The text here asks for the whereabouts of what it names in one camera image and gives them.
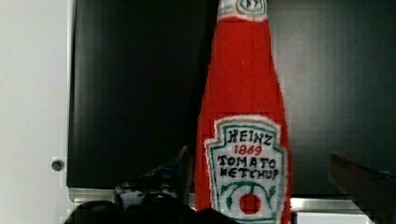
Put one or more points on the red plush ketchup bottle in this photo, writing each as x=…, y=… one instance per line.
x=243, y=161

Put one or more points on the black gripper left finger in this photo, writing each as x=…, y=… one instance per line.
x=173, y=178

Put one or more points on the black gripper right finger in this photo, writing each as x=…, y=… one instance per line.
x=372, y=191

